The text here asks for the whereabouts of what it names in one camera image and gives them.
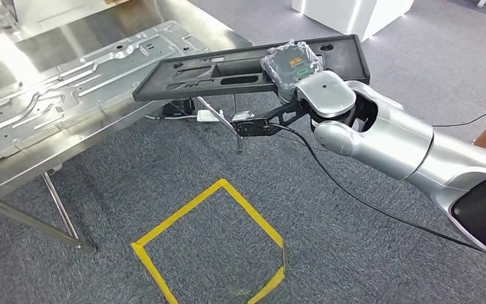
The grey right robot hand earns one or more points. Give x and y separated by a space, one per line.
293 63

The black plastic panel part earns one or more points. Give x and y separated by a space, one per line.
348 63

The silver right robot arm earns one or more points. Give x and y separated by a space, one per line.
394 138

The stainless steel workbench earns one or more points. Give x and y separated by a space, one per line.
58 50

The white podium block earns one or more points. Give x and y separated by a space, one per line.
352 16

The white power strip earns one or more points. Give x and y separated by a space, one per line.
209 116

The black box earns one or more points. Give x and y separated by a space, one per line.
178 108

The yellow tape square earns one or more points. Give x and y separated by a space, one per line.
223 184

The stamped metal panel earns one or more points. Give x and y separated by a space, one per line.
100 71

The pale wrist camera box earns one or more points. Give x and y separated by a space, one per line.
243 115

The black camera bracket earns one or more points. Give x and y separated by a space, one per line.
255 126

